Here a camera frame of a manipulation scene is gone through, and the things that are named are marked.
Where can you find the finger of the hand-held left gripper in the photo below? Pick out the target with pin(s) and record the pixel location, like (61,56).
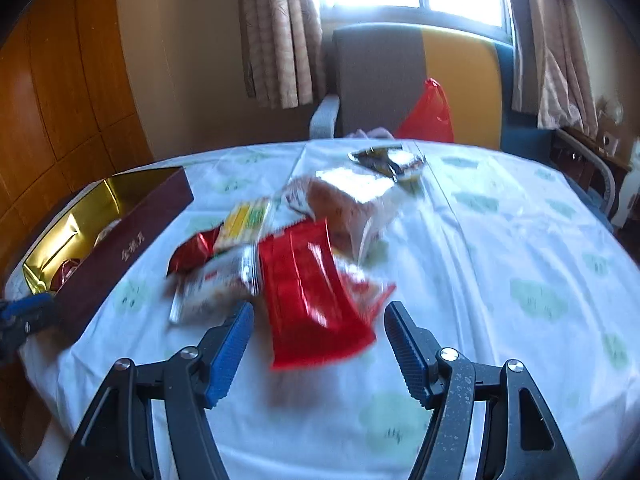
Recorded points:
(25,307)

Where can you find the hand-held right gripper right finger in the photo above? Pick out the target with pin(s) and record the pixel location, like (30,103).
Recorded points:
(406,355)

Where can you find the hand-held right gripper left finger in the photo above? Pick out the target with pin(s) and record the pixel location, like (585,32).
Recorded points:
(227,355)

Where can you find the white snack packet red label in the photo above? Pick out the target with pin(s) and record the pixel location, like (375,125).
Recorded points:
(210,285)

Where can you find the red and white snack packet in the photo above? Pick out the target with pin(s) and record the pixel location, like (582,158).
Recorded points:
(367,290)

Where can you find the large red snack packet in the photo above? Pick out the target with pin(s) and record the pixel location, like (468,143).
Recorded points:
(310,300)

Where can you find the shiny red snack packet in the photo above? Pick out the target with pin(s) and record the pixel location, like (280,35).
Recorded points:
(192,252)

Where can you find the maroon tin box gold inside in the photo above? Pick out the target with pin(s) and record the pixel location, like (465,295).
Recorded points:
(125,255)

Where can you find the bread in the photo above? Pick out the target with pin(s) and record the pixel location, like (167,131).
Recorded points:
(345,200)

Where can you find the small red patterned snack packet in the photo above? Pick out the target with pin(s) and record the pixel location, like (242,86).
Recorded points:
(69,271)

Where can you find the white tablecloth green prints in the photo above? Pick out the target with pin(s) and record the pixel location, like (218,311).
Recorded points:
(500,270)

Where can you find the yellow and green snack packet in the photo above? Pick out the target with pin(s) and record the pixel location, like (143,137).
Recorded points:
(245,222)

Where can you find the dark foil snack packet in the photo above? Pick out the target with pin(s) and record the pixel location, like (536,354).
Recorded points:
(385,157)

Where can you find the pale plastic bag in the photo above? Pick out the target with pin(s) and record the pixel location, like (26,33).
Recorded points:
(370,134)

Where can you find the red plastic bag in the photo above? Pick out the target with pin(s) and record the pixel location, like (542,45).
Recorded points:
(427,112)

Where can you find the wooden side table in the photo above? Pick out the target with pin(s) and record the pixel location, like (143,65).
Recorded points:
(585,147)

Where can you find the grey and yellow armchair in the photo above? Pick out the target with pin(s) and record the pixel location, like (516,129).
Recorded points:
(375,75)

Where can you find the white round object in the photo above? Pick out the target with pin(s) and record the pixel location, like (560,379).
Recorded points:
(611,109)

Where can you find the beige patterned curtain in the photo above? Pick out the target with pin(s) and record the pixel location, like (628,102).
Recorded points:
(555,45)
(280,35)

